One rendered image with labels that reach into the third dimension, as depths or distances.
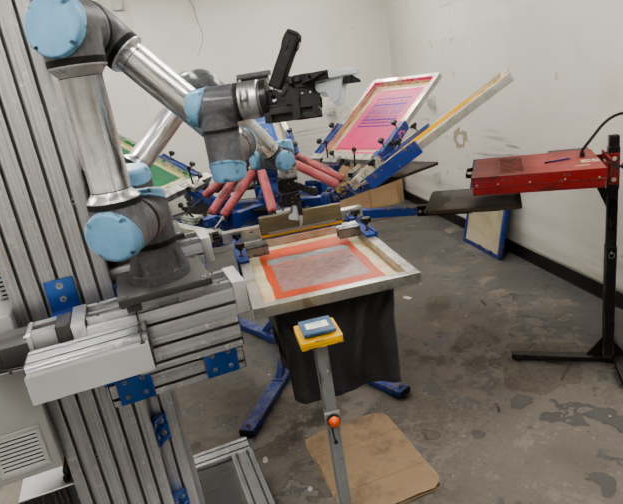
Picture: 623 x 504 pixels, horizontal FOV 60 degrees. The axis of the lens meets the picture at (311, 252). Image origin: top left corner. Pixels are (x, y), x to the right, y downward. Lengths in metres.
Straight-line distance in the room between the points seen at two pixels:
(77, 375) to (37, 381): 0.08
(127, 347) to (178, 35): 5.31
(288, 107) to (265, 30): 5.36
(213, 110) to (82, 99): 0.26
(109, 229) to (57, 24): 0.40
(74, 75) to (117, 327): 0.59
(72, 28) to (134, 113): 5.24
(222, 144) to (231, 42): 5.30
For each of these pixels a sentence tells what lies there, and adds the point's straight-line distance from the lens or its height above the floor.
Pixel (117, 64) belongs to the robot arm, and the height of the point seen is 1.77.
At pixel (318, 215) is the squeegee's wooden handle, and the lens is 2.32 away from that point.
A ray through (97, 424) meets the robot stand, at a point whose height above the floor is 0.83.
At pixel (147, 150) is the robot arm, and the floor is 1.52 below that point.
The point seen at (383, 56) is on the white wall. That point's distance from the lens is 6.75.
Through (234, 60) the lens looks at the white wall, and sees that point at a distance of 6.39.
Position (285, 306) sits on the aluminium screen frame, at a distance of 1.79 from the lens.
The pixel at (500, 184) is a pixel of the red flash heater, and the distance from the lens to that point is 2.69.
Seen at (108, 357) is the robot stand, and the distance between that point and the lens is 1.30.
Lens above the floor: 1.69
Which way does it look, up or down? 18 degrees down
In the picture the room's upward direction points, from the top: 9 degrees counter-clockwise
